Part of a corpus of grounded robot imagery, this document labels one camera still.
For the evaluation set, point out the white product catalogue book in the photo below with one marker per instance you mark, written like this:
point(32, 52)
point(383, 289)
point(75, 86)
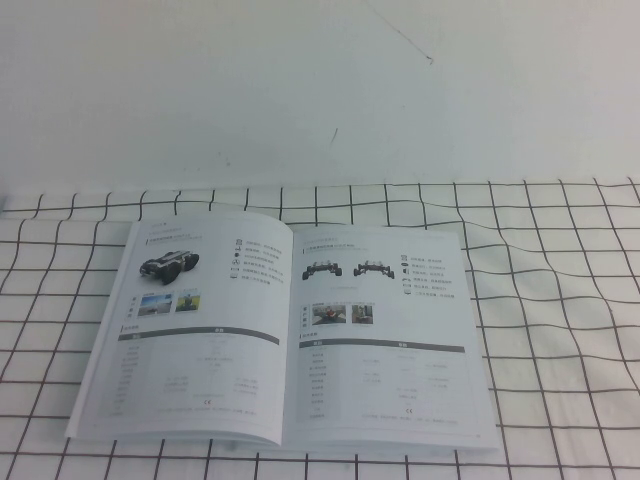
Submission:
point(280, 350)

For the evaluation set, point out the white black-grid tablecloth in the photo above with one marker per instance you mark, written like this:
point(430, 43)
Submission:
point(550, 350)

